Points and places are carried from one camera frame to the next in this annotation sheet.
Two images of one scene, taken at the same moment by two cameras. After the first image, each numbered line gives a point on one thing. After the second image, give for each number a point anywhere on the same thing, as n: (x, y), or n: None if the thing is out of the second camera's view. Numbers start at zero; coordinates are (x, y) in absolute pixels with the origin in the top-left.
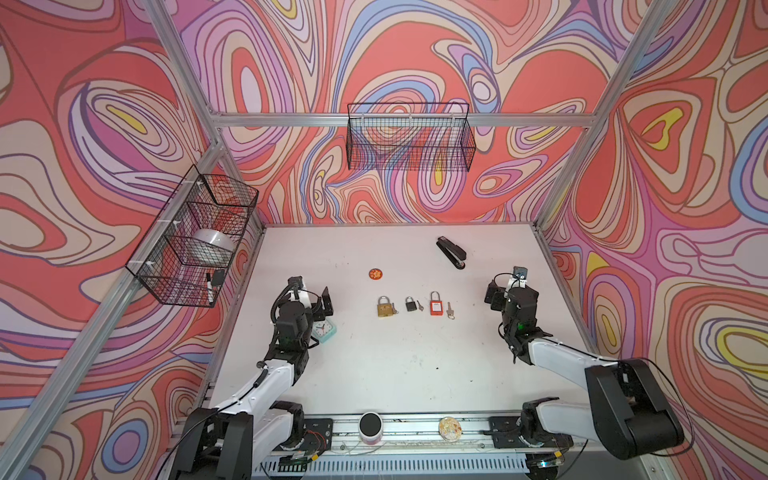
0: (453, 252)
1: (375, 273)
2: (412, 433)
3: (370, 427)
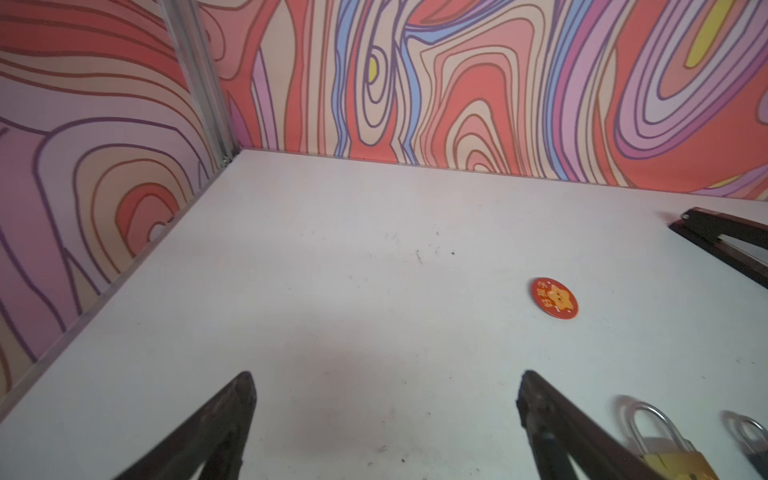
0: (700, 227)
1: (554, 298)
2: None
3: None
